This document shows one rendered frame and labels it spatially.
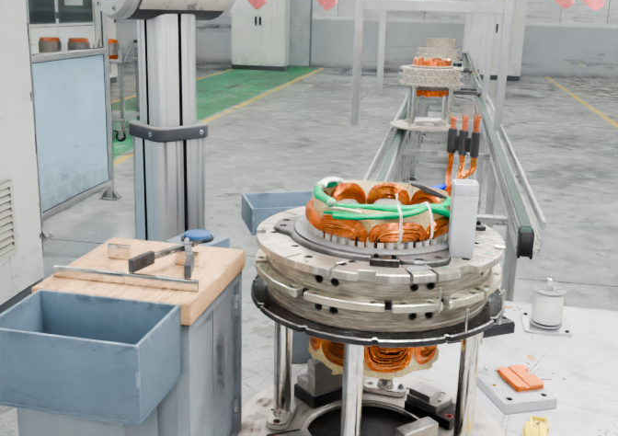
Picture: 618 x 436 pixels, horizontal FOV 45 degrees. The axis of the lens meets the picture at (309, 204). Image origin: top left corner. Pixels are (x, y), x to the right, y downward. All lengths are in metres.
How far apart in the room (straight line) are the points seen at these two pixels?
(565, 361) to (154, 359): 0.86
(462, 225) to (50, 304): 0.48
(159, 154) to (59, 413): 0.60
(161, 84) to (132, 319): 0.54
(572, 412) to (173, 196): 0.74
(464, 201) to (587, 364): 0.62
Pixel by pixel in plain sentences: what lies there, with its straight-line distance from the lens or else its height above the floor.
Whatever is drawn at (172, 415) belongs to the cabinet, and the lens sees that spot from 0.90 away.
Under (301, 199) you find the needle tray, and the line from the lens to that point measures 1.32.
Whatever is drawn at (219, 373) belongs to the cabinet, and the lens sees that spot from 0.99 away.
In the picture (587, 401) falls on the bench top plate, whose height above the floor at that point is 0.78.
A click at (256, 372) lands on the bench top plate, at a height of 0.78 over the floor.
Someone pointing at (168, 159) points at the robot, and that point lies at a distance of 1.29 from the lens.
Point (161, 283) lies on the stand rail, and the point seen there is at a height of 1.07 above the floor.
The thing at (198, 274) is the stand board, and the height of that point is 1.06.
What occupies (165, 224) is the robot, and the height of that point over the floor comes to 1.01.
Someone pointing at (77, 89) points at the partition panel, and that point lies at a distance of 5.11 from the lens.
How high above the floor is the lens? 1.38
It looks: 15 degrees down
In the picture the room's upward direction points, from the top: 2 degrees clockwise
